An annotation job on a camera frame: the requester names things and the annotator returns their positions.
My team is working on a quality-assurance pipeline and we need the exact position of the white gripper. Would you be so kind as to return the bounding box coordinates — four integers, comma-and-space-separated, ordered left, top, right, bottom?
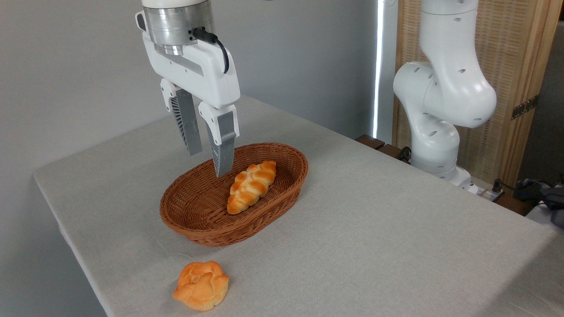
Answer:
135, 11, 241, 178

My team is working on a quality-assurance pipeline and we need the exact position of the long braided bread loaf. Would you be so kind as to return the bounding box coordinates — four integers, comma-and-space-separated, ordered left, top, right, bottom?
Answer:
226, 160, 277, 215

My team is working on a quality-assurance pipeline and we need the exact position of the round knotted bread roll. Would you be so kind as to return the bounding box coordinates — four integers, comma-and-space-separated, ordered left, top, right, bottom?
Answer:
173, 261, 230, 312

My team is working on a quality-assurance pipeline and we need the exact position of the brown wicker basket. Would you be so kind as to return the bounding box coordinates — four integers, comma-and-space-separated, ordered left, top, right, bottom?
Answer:
160, 142, 309, 247

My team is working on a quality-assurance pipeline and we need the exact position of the grey tablecloth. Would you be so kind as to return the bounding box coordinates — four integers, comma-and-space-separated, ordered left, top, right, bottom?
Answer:
33, 95, 564, 317

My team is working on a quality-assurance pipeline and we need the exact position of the wooden rattan folding screen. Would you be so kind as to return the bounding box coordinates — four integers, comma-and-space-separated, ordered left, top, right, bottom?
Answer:
392, 0, 564, 188

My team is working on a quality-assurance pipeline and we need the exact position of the metal screen hinge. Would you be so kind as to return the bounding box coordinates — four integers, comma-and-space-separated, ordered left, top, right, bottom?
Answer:
511, 95, 539, 120

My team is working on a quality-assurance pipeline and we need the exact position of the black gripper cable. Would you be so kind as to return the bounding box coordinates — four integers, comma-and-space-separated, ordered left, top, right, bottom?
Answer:
192, 27, 230, 74

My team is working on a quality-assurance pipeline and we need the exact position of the dark cable bundle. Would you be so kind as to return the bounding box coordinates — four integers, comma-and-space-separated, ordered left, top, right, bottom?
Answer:
513, 176, 564, 229

